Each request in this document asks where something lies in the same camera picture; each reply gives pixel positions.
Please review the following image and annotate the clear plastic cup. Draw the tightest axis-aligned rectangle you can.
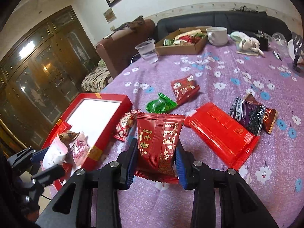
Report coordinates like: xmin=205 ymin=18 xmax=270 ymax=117
xmin=135 ymin=39 xmax=158 ymax=64

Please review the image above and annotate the red patterned snack packet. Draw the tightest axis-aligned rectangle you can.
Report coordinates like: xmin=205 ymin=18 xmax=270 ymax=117
xmin=113 ymin=109 xmax=141 ymax=142

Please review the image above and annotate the red flower snack packet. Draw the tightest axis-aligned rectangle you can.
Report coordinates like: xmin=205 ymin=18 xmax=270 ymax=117
xmin=171 ymin=75 xmax=200 ymax=105

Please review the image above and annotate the white plush toy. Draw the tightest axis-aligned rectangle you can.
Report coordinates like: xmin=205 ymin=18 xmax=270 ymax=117
xmin=230 ymin=31 xmax=265 ymax=57

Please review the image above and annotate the brown cardboard snack box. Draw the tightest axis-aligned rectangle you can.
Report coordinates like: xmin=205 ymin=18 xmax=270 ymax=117
xmin=155 ymin=26 xmax=208 ymax=56

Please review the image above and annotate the wooden glass cabinet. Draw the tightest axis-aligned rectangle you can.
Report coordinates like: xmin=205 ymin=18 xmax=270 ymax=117
xmin=1 ymin=6 xmax=99 ymax=155

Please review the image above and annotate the pink snack packet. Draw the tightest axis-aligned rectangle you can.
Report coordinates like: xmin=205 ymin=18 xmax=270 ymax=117
xmin=42 ymin=131 xmax=90 ymax=170

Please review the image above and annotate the large red snack packet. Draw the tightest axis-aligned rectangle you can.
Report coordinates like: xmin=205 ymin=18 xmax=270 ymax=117
xmin=135 ymin=113 xmax=185 ymax=184

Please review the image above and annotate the purple floral tablecloth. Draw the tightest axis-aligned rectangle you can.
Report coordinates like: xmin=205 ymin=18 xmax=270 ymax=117
xmin=47 ymin=36 xmax=304 ymax=228

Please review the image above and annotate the wall notice plaque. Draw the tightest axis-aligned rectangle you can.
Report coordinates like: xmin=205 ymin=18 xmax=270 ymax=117
xmin=103 ymin=8 xmax=116 ymax=23

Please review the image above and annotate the black pen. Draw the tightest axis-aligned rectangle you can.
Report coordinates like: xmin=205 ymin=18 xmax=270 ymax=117
xmin=273 ymin=51 xmax=282 ymax=61

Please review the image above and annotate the brown armchair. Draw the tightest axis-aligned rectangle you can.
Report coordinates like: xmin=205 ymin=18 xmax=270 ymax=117
xmin=96 ymin=16 xmax=156 ymax=78

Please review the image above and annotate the red gift box tray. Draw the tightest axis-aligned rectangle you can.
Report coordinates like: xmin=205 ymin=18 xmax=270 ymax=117
xmin=41 ymin=93 xmax=133 ymax=192

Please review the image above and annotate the clear glass jar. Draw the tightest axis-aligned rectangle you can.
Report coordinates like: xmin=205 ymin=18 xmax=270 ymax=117
xmin=272 ymin=32 xmax=287 ymax=51

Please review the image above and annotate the white round container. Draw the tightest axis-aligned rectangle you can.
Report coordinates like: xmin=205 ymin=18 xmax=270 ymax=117
xmin=287 ymin=39 xmax=303 ymax=63

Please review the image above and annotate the patterned blanket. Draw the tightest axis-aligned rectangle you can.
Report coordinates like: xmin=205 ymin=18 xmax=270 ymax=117
xmin=81 ymin=59 xmax=111 ymax=93

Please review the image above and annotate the black phone stand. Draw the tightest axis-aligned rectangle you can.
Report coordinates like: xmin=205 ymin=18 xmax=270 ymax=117
xmin=292 ymin=32 xmax=303 ymax=73

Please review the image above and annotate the black purple plum packet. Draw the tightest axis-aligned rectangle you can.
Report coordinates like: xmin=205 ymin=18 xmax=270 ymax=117
xmin=228 ymin=97 xmax=266 ymax=136

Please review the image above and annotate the dark red cookie packet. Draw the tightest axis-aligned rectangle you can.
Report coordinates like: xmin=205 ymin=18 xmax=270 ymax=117
xmin=245 ymin=94 xmax=278 ymax=134

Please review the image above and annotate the green snack packet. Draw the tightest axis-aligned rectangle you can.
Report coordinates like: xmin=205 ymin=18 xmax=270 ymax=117
xmin=146 ymin=93 xmax=178 ymax=114

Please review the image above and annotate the white ceramic mug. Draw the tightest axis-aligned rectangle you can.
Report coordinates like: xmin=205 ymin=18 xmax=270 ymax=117
xmin=206 ymin=27 xmax=228 ymax=46

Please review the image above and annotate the black leather sofa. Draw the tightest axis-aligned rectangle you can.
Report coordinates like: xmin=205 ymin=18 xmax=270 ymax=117
xmin=154 ymin=11 xmax=292 ymax=41

